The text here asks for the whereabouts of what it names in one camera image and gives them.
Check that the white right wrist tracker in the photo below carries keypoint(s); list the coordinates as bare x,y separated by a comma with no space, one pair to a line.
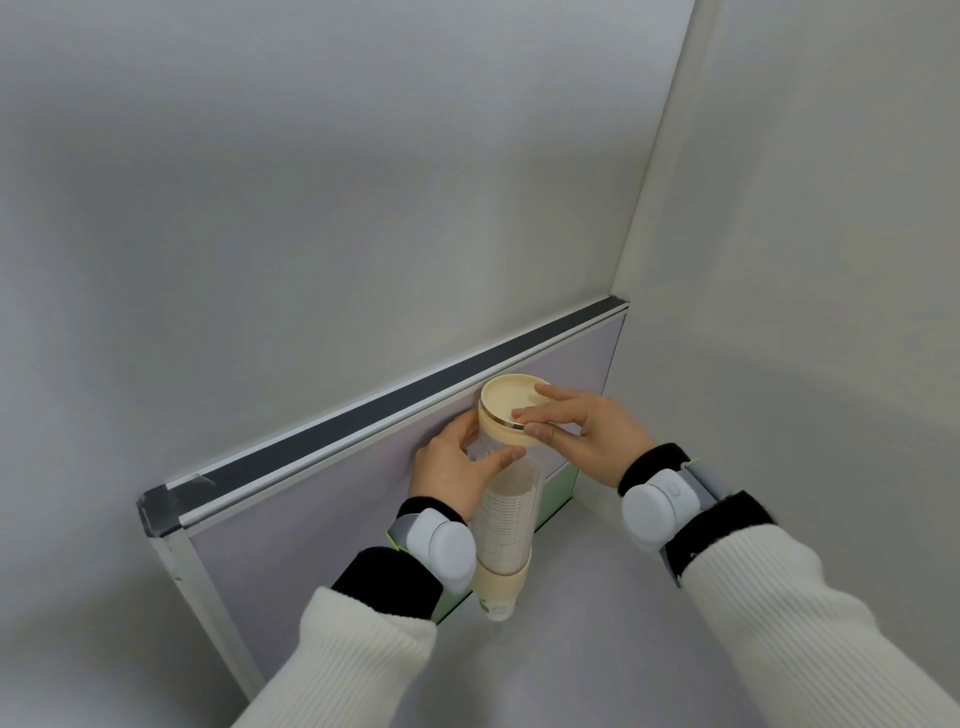
656,506

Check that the person's left thumb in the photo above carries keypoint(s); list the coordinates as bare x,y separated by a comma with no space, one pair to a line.
499,462

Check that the beige round dispenser lid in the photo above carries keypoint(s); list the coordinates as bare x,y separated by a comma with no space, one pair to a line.
501,401

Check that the stack of white paper cups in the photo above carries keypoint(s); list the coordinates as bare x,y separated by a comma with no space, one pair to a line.
510,517

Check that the person's right thumb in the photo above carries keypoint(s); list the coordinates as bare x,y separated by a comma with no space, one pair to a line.
551,433

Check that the person's right middle finger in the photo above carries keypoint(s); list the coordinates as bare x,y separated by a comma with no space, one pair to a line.
559,391

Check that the person's right hand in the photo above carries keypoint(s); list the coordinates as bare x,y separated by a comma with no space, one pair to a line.
600,442

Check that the white left wrist tracker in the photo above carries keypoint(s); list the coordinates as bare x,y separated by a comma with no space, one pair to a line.
446,544

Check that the clear cup dispenser tube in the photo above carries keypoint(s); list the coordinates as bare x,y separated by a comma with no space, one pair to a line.
502,589

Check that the person's left forearm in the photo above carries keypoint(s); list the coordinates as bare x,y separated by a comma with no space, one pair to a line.
360,645

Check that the lilac desk partition panel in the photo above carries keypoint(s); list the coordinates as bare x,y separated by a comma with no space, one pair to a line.
330,495

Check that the white wrist tracker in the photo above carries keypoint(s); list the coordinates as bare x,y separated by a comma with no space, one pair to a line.
656,506
446,544

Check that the person's right forearm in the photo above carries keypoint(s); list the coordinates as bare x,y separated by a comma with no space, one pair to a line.
780,600

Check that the person's left hand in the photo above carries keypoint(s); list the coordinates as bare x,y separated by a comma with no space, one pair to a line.
442,472

